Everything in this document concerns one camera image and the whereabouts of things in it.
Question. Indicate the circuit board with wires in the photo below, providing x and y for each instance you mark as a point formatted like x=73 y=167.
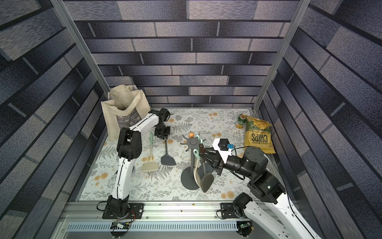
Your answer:
x=119 y=229
x=244 y=229

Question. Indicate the aluminium mounting rail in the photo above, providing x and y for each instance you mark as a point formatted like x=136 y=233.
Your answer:
x=85 y=211

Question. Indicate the grey spatula dark wood handle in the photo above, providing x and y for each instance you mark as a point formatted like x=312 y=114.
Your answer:
x=207 y=177

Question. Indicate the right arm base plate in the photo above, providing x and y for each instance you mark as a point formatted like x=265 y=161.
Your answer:
x=229 y=210

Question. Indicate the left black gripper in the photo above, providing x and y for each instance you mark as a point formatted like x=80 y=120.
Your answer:
x=163 y=135

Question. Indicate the grey utensil rack stand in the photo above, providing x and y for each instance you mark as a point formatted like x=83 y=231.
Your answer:
x=187 y=177

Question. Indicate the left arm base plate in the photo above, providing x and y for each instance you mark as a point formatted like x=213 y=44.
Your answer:
x=127 y=211

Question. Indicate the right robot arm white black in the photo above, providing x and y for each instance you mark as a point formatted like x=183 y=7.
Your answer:
x=270 y=206

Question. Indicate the beige canvas tote bag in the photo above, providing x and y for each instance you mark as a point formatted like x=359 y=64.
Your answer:
x=127 y=105

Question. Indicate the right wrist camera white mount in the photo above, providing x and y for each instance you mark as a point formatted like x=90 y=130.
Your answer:
x=223 y=147

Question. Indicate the right circuit board with wires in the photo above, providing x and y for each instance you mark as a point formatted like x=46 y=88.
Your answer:
x=244 y=229

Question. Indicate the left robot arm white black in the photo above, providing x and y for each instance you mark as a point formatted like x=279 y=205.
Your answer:
x=129 y=148

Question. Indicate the left circuit board with wires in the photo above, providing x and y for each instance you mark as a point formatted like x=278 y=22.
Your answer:
x=119 y=229

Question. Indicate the cream turner mint handle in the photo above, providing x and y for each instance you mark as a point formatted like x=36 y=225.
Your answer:
x=196 y=168

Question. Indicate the grey spatula mint handle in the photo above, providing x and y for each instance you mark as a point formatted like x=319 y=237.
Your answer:
x=166 y=159

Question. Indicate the green drink can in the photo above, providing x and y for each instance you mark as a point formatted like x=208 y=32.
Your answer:
x=242 y=119

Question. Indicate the yellow green chips bag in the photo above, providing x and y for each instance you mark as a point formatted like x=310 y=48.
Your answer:
x=258 y=134

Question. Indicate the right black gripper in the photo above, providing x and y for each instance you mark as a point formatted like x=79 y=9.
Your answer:
x=218 y=161

